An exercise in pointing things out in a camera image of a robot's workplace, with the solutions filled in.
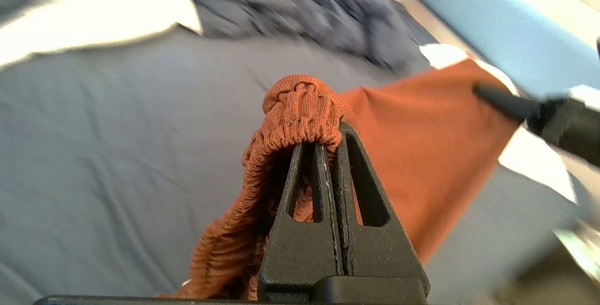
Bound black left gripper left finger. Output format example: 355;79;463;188
257;141;342;302

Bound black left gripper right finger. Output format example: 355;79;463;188
334;122;429;280

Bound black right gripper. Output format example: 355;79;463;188
472;84;600;166

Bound rust brown shorts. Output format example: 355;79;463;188
159;59;521;301

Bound blue bed sheet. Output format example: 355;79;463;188
0;29;582;305

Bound rumpled dark blue duvet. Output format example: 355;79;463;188
0;0;436;72

